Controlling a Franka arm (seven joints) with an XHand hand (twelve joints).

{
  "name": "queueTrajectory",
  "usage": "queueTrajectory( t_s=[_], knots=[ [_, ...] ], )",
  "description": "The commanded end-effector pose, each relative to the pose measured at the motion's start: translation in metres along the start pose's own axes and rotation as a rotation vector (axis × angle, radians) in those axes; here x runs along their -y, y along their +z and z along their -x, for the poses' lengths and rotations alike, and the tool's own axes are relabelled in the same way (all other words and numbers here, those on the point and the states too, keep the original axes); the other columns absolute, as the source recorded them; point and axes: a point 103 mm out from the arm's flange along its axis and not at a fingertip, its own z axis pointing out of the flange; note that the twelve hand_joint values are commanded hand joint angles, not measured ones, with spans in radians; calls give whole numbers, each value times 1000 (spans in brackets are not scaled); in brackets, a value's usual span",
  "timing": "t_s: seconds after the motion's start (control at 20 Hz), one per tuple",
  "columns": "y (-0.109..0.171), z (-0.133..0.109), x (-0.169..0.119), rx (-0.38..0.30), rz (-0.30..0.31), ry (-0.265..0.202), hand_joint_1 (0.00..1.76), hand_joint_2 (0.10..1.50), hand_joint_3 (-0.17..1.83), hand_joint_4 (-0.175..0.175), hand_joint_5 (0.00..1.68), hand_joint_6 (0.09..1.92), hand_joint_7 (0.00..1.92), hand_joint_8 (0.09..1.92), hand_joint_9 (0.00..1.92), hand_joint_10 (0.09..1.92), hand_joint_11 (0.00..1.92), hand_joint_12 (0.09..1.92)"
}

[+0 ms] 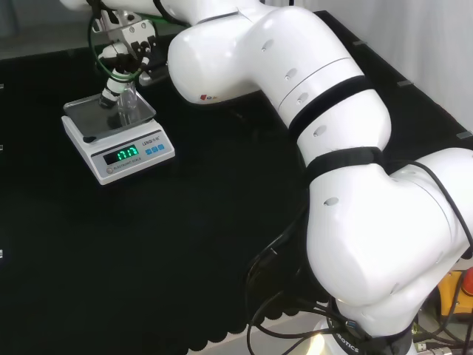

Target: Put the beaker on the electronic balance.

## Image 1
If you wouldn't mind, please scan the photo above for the thin black cable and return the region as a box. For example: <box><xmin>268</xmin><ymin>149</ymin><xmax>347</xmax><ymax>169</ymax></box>
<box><xmin>404</xmin><ymin>159</ymin><xmax>473</xmax><ymax>258</ymax></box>

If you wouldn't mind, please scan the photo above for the yellow stop button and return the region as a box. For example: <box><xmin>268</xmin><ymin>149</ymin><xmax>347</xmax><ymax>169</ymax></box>
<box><xmin>438</xmin><ymin>268</ymin><xmax>473</xmax><ymax>326</ymax></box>

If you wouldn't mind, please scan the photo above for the green cable loop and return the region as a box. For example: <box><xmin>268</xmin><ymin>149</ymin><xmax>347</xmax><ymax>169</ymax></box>
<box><xmin>86</xmin><ymin>7</ymin><xmax>149</xmax><ymax>83</ymax></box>

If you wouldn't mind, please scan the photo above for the white electronic balance steel pan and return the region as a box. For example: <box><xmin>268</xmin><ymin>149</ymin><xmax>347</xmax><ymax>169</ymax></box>
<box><xmin>61</xmin><ymin>90</ymin><xmax>177</xmax><ymax>186</ymax></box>

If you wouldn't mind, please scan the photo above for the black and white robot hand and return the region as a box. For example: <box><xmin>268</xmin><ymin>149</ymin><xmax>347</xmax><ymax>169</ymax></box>
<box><xmin>88</xmin><ymin>7</ymin><xmax>168</xmax><ymax>110</ymax></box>

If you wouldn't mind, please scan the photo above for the black bench cloth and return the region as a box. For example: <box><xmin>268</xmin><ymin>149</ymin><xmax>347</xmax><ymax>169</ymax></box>
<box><xmin>0</xmin><ymin>10</ymin><xmax>473</xmax><ymax>355</ymax></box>

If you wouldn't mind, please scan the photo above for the clear glass beaker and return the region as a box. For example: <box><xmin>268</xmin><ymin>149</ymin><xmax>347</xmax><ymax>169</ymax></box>
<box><xmin>116</xmin><ymin>81</ymin><xmax>140</xmax><ymax>129</ymax></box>

